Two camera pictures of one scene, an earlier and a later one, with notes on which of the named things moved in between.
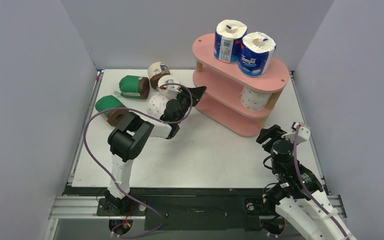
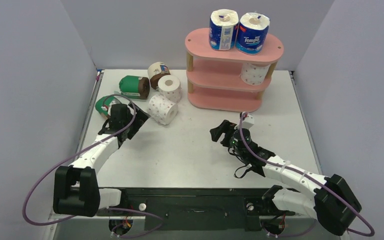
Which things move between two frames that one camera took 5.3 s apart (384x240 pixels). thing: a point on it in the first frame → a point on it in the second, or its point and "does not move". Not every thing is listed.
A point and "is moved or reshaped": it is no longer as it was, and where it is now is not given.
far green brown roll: x=134 y=87 does not move
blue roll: x=256 y=53 → x=252 y=33
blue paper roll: x=228 y=40 → x=223 y=24
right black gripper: x=268 y=136 → x=228 y=130
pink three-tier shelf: x=235 y=101 is moved or reshaped
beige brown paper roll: x=156 y=71 does not move
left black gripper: x=197 y=93 → x=140 y=119
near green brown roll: x=114 y=117 does not move
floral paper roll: x=253 y=101 → x=253 y=75
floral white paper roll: x=156 y=105 does not move
